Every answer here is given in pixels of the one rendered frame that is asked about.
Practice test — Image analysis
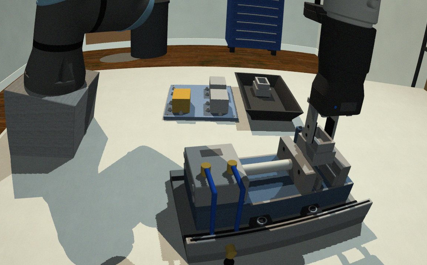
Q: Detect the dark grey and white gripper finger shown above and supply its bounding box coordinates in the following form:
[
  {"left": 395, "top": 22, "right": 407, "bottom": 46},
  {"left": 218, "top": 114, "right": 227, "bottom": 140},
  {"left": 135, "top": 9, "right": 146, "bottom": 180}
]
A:
[
  {"left": 303, "top": 97, "right": 329, "bottom": 144},
  {"left": 324, "top": 116, "right": 339, "bottom": 139}
]

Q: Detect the yellow cube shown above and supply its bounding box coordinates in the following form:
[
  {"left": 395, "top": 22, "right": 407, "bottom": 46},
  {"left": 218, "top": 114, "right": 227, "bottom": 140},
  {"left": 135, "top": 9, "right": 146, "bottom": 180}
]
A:
[{"left": 172, "top": 89, "right": 191, "bottom": 113}]

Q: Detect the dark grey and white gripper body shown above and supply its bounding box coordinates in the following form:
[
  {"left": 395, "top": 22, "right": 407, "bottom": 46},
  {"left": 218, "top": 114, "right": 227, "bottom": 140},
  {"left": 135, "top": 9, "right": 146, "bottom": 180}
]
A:
[{"left": 303, "top": 0, "right": 381, "bottom": 116}]

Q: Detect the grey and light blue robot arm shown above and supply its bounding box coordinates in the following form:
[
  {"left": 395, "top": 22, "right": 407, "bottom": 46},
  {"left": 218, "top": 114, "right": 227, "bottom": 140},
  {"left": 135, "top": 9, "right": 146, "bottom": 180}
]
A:
[{"left": 24, "top": 0, "right": 155, "bottom": 96}]

